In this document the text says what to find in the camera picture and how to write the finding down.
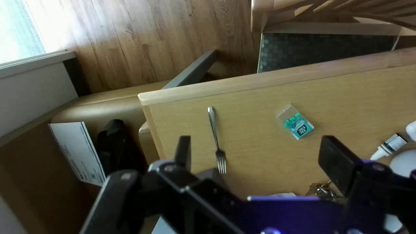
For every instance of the silver metal fork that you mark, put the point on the silver metal fork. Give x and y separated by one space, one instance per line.
220 155

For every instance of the wooden chair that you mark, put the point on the wooden chair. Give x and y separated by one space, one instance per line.
306 31

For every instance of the black bag on floor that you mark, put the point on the black bag on floor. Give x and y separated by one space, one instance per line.
117 150

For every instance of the small teal plastic packet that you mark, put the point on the small teal plastic packet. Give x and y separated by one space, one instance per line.
295 122

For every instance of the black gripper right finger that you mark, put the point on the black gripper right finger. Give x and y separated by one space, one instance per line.
338 163

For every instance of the white paper booklet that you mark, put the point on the white paper booklet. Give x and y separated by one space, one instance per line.
74 142

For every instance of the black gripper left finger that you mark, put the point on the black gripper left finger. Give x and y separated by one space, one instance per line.
182 156

